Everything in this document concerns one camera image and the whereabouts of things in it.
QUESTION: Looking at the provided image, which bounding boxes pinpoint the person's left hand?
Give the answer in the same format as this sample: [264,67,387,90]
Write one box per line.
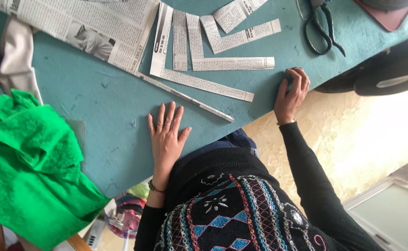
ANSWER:
[147,101,192,182]

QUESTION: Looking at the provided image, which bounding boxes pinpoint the person's right hand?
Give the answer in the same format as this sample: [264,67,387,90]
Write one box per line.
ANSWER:
[274,67,311,125]

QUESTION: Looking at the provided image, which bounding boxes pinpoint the narrow folded newspaper strip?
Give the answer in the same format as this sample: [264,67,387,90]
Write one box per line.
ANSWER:
[137,72,235,123]

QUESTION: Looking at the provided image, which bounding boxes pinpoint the blue jeans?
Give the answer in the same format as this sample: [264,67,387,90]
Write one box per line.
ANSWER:
[174,128,259,171]

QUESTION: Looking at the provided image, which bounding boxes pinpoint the colourful plastic bag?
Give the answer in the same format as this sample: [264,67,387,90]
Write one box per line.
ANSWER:
[104,182,150,240]

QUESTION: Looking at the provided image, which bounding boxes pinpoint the black embroidered sweater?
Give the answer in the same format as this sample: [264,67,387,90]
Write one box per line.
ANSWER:
[153,148,339,251]

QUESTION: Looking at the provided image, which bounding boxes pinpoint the group of cut newspaper strips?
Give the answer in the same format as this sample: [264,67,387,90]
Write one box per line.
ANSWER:
[150,0,282,102]

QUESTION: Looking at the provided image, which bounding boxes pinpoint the black bag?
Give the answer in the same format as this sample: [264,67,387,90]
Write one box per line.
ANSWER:
[313,27,408,97]

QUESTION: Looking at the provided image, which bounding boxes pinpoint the white plastic box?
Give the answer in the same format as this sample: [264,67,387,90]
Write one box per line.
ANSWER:
[83,219,107,250]

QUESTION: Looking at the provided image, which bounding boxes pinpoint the pink pad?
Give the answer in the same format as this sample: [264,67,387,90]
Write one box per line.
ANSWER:
[352,0,408,33]

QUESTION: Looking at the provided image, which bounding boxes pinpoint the bright green fabric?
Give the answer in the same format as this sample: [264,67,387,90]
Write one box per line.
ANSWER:
[0,89,111,251]

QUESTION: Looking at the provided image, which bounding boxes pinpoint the large newspaper sheet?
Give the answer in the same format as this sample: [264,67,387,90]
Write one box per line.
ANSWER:
[0,0,161,75]

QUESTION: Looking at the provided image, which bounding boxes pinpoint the white cloth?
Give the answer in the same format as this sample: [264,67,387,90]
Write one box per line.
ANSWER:
[0,17,44,106]

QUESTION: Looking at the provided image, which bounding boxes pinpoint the beaded wrist bracelet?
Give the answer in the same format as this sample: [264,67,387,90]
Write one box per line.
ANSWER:
[147,179,166,195]

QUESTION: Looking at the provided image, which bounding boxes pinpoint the black-handled scissors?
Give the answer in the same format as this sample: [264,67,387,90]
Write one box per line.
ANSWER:
[296,0,346,58]

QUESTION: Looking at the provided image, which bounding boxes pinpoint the wooden chair rail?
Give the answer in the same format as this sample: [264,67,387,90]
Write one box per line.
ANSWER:
[66,233,94,251]

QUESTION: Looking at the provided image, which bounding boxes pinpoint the white window frame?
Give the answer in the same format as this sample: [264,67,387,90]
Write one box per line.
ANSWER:
[342,152,408,251]

